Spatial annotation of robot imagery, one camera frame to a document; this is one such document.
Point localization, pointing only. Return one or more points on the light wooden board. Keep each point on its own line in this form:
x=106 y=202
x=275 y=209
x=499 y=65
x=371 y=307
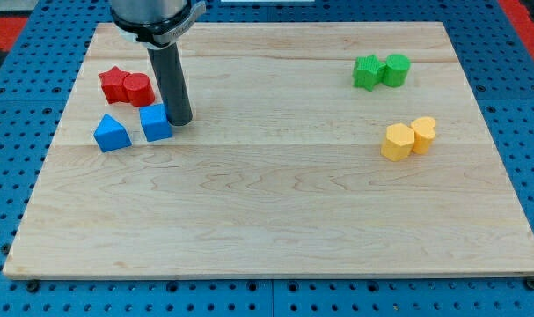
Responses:
x=279 y=174

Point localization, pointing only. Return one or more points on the blue cube block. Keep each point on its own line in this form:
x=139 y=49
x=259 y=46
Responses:
x=155 y=123

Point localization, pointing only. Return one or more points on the green star block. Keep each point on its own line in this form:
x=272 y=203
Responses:
x=368 y=72

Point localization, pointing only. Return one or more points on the yellow hexagon block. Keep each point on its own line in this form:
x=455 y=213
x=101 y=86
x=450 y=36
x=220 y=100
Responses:
x=398 y=142

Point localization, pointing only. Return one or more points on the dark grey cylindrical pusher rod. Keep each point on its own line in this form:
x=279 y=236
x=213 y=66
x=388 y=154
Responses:
x=168 y=71

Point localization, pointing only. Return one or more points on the red cylinder block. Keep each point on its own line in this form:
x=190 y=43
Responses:
x=139 y=89

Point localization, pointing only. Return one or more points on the green cylinder block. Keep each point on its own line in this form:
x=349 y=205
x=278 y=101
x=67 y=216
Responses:
x=397 y=67

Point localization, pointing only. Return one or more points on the blue triangle block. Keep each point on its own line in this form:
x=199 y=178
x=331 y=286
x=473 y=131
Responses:
x=111 y=135

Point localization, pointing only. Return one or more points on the yellow heart block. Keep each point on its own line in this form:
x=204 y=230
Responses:
x=424 y=134

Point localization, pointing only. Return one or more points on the red star block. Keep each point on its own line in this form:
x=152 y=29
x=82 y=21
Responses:
x=111 y=83

